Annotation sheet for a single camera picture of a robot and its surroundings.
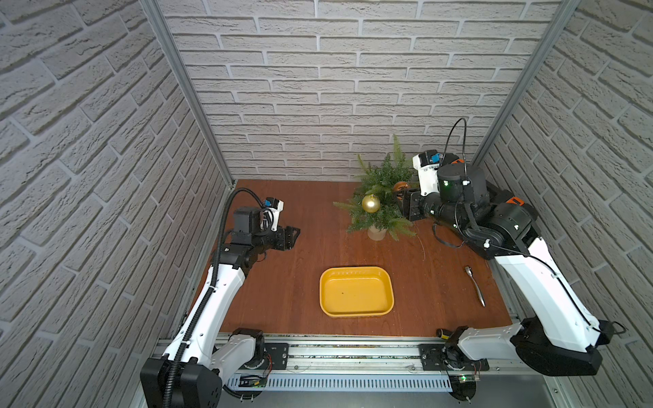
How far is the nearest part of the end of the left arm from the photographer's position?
656 mm

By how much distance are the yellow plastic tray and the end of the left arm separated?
0.21m

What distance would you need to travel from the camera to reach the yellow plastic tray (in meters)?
0.83
